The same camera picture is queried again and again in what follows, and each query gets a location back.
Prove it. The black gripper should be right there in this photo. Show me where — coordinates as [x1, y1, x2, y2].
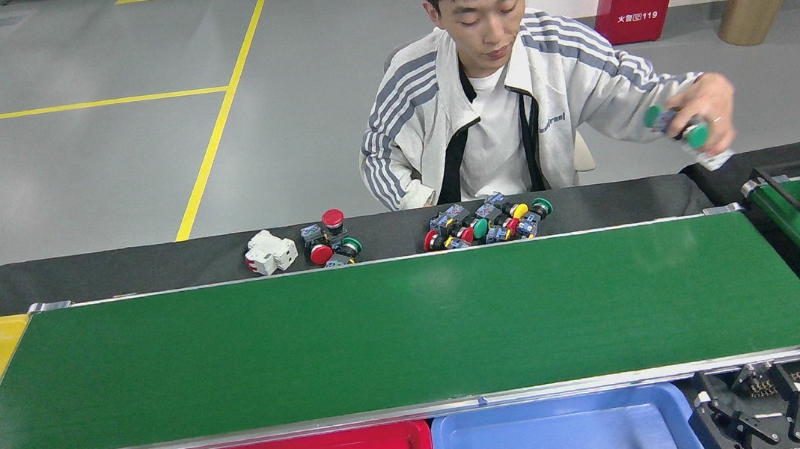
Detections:
[686, 362, 800, 449]

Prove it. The blue plastic tray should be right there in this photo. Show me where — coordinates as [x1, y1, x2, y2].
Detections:
[429, 378, 712, 449]

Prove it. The person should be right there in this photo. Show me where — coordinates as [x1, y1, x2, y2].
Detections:
[341, 0, 745, 214]

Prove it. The person's left hand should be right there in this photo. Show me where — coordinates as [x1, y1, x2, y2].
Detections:
[662, 70, 742, 158]

